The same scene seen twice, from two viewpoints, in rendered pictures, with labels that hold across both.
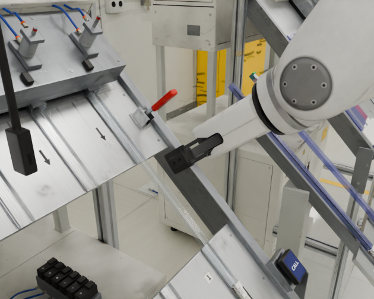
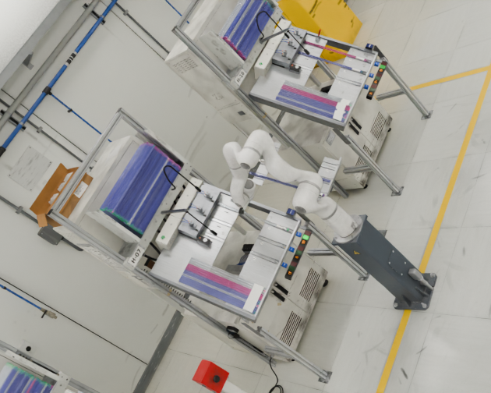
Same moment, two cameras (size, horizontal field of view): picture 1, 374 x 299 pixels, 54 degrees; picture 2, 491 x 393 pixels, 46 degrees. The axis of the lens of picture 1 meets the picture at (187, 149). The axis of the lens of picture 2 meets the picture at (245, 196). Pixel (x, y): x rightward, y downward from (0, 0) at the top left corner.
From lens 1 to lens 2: 3.04 m
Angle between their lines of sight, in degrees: 26
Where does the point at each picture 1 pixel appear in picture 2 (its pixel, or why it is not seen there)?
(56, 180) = (224, 229)
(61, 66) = (208, 206)
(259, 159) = (312, 146)
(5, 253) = (232, 251)
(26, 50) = (200, 210)
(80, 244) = (252, 235)
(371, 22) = (236, 199)
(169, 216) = not seen: hidden behind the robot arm
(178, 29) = (235, 115)
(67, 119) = (217, 214)
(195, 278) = (265, 230)
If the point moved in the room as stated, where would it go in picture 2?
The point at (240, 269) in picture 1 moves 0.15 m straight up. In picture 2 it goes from (277, 221) to (262, 207)
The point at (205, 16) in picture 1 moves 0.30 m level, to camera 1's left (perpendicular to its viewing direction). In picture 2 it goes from (241, 107) to (211, 130)
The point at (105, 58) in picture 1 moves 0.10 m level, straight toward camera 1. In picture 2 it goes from (215, 194) to (217, 203)
